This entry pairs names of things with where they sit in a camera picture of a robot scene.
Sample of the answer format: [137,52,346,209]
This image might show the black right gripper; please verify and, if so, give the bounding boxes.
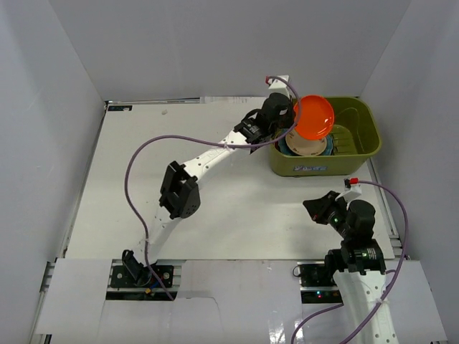
[303,191,353,239]

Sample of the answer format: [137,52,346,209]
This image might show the blue patterned small plate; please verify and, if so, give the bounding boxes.
[283,134,336,158]

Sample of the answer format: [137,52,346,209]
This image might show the cream plate with calligraphy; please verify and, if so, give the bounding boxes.
[285,130,327,156]

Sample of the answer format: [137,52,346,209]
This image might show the orange plate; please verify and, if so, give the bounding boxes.
[293,95,335,140]

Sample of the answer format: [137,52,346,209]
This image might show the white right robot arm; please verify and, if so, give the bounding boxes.
[303,191,399,343]

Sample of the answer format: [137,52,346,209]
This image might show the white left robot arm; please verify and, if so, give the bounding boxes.
[122,91,296,287]

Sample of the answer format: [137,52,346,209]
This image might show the olive green plastic bin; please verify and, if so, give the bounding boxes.
[269,97,382,177]

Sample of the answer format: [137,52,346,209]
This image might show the white papers at back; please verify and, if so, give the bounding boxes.
[199,96,266,105]

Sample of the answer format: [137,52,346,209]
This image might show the dark label sticker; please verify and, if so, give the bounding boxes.
[107,105,133,112]

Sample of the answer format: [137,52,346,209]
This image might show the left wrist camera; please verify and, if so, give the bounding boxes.
[265,75,290,97]

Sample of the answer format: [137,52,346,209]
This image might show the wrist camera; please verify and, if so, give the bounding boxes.
[335,177,362,203]
[265,75,290,97]

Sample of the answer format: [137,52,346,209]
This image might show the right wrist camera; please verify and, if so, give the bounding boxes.
[335,177,362,203]

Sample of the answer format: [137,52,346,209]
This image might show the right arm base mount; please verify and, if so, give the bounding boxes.
[292,263,342,305]

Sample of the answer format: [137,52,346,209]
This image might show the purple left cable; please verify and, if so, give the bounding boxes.
[123,75,301,300]

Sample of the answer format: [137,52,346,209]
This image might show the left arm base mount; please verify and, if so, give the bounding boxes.
[106,265,177,301]

